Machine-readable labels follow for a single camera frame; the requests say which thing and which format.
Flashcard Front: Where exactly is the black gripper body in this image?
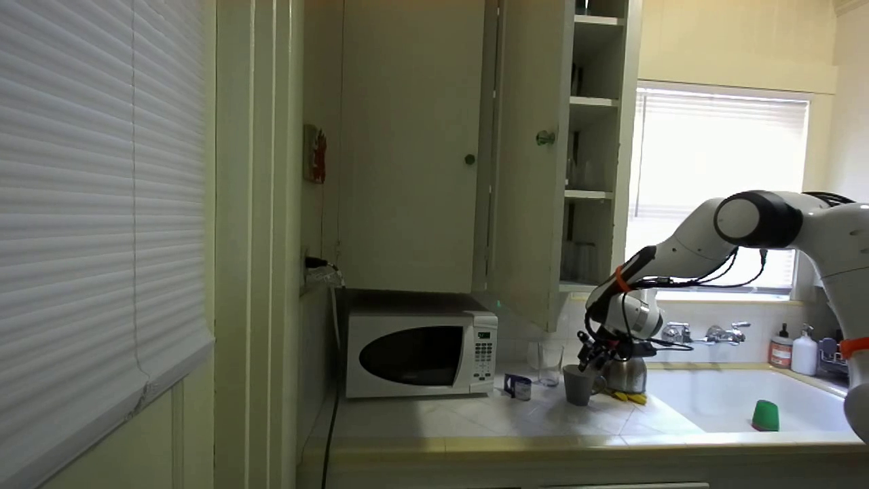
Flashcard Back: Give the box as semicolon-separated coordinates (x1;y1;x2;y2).
582;325;631;366

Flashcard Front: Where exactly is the open white cabinet door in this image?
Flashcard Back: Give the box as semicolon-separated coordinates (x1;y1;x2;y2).
488;0;576;335

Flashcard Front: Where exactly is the closed white cabinet door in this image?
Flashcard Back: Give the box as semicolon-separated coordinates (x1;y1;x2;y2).
339;0;488;295

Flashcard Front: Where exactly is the window blind beside cabinet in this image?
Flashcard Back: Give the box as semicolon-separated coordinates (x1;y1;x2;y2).
0;0;218;489

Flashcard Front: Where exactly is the clear drinking glass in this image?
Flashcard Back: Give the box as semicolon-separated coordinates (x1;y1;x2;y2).
538;342;566;388

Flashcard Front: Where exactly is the yellow sponge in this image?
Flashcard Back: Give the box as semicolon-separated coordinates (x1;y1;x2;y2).
605;386;648;407

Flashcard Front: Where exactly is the small dark measuring cup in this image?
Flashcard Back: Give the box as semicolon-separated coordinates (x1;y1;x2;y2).
503;370;538;405

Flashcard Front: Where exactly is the chrome sink faucet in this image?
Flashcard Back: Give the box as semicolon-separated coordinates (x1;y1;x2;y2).
657;317;756;354

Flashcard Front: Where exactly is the white sink basin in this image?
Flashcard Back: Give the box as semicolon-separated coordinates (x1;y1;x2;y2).
646;365;863;439

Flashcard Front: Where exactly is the white microwave oven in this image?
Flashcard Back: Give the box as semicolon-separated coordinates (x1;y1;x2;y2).
339;301;503;403

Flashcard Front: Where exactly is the soap bottle with red liquid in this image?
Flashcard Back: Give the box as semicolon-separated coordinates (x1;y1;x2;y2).
765;321;795;373

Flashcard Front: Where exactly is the green plastic cup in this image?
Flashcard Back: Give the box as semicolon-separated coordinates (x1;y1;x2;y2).
750;397;784;435

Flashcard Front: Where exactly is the white plastic bottle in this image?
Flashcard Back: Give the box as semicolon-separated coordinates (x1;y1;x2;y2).
790;329;819;378

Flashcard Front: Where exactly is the dark dish rack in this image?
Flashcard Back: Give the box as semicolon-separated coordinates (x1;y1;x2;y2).
814;335;863;388

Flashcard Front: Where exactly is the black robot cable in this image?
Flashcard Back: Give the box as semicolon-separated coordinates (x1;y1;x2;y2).
689;245;775;294

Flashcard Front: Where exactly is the white wall cabinet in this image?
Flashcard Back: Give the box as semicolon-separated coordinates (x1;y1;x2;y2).
335;0;644;298

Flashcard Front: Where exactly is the orange strap on lower arm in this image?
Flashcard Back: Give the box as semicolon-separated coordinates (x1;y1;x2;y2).
833;335;869;361

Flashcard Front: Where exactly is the black microwave power cord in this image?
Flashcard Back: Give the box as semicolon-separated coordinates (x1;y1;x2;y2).
317;285;346;489

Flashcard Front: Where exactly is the reddish wall ornament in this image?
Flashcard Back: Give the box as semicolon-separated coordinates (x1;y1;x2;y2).
302;123;328;187

